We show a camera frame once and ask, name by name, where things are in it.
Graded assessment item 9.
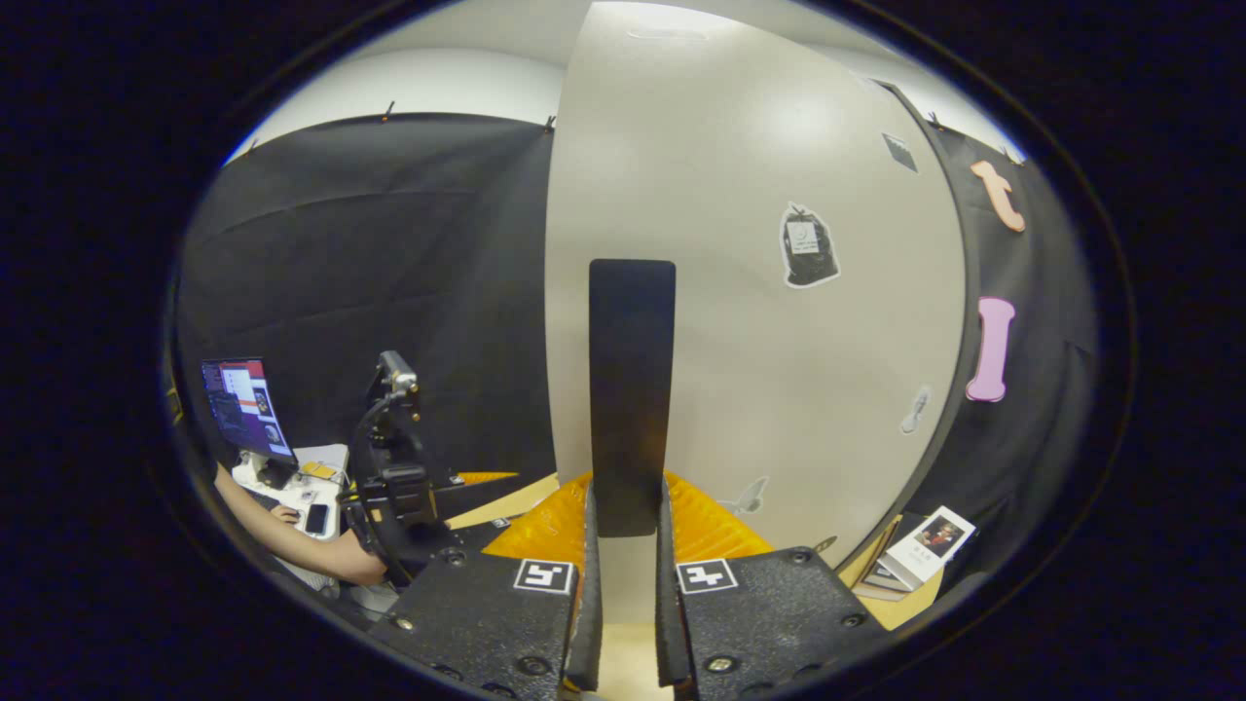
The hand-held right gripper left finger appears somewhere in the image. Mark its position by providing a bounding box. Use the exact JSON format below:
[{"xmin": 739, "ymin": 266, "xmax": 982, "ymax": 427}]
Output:
[{"xmin": 368, "ymin": 472, "xmax": 605, "ymax": 701}]

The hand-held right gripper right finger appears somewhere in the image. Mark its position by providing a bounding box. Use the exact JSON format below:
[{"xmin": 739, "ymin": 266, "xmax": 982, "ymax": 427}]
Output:
[{"xmin": 653, "ymin": 472, "xmax": 889, "ymax": 701}]

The black cabinet door handle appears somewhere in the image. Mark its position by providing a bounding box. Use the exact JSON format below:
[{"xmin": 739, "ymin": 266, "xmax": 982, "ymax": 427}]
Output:
[{"xmin": 588, "ymin": 258, "xmax": 677, "ymax": 539}]

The beige cabinet door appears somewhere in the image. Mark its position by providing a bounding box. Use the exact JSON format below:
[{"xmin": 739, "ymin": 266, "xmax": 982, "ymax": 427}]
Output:
[{"xmin": 543, "ymin": 0, "xmax": 971, "ymax": 626}]

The white side table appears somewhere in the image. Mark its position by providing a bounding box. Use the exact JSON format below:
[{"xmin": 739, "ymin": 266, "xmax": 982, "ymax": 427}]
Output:
[{"xmin": 232, "ymin": 443, "xmax": 351, "ymax": 541}]

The computer monitor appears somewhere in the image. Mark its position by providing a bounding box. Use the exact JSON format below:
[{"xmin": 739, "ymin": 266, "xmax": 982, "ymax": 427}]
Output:
[{"xmin": 202, "ymin": 358, "xmax": 296, "ymax": 459}]

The black backdrop cloth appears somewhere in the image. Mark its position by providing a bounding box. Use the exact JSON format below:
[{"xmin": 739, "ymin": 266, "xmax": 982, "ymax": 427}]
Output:
[{"xmin": 175, "ymin": 110, "xmax": 1106, "ymax": 556}]

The book with portrait cover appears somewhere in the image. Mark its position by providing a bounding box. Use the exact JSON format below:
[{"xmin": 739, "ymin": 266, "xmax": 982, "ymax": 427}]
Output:
[{"xmin": 881, "ymin": 505, "xmax": 977, "ymax": 592}]

